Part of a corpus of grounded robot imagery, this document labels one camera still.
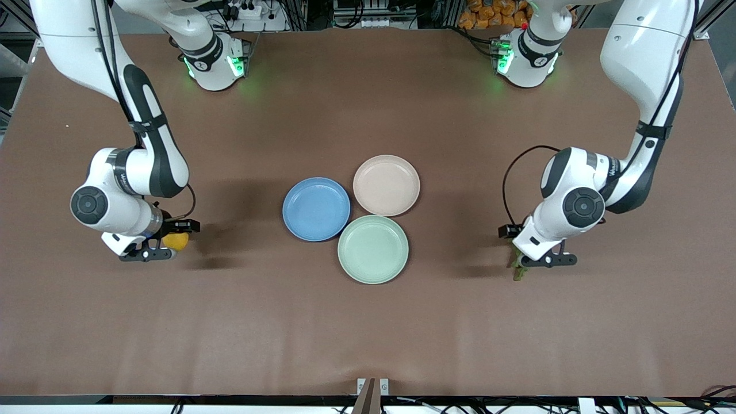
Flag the brown table mat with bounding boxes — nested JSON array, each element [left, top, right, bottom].
[[0, 29, 736, 397]]

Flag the beige plate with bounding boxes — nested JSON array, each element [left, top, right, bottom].
[[352, 155, 421, 217]]

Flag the blue plate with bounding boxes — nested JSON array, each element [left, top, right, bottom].
[[282, 177, 351, 242]]

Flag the green plate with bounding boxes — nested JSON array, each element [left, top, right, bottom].
[[338, 215, 409, 285]]

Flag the pile of orange toys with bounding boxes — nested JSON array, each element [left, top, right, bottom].
[[457, 0, 532, 29]]

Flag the white power strip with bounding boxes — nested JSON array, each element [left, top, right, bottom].
[[221, 0, 288, 32]]

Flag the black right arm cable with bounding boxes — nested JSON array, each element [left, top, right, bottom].
[[92, 0, 197, 224]]

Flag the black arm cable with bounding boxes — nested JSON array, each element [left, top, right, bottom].
[[92, 0, 197, 224], [502, 0, 701, 228]]

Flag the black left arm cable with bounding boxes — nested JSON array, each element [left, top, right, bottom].
[[502, 0, 701, 228]]

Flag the small metal bracket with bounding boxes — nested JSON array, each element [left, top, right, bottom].
[[356, 378, 390, 397]]

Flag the brown post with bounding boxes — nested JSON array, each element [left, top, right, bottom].
[[352, 378, 381, 414]]

